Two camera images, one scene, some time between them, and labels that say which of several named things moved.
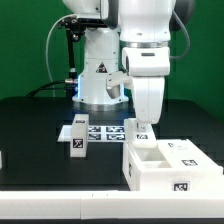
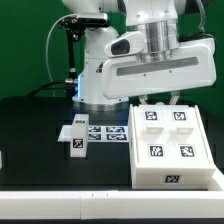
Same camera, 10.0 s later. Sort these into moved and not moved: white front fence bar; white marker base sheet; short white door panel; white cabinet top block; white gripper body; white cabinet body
Moved: white cabinet body; white gripper body; short white door panel
Not moved: white front fence bar; white cabinet top block; white marker base sheet
